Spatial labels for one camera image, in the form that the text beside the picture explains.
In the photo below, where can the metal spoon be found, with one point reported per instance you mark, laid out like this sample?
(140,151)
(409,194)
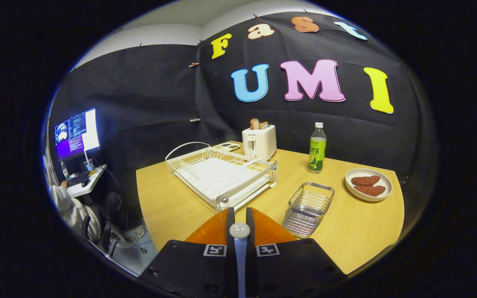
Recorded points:
(239,230)

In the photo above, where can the white office desk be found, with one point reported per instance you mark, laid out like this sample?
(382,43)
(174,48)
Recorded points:
(95,176)

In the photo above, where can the computer monitor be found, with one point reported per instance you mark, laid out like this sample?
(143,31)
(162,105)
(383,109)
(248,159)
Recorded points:
(77,134)

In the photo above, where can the black backdrop cloth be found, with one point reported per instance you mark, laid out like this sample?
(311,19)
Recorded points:
(160,95)

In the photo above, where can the black office chair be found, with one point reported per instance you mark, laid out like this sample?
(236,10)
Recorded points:
(106,240)

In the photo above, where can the divided condiment tray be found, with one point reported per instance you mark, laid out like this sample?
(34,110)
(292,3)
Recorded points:
(231,145)

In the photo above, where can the white toaster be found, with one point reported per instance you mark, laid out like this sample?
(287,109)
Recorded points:
(261,142)

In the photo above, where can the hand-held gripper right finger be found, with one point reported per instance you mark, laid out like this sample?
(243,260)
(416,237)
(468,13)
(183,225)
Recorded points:
(296,269)

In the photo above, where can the white dish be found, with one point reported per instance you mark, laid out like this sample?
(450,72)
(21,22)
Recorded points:
(383,180)

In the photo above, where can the green tea bottle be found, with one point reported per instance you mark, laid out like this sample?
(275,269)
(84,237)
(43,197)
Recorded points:
(316,153)

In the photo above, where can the black keyboard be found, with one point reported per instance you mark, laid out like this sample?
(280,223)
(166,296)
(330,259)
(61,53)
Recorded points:
(77,179)

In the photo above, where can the toasted bread slice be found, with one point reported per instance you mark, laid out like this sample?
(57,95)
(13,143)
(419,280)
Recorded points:
(263,125)
(254,123)

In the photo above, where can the red meat slice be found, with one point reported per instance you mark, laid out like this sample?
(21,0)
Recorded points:
(365,180)
(370,190)

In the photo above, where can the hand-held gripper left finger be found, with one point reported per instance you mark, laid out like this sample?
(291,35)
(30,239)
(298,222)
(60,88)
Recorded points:
(180,265)

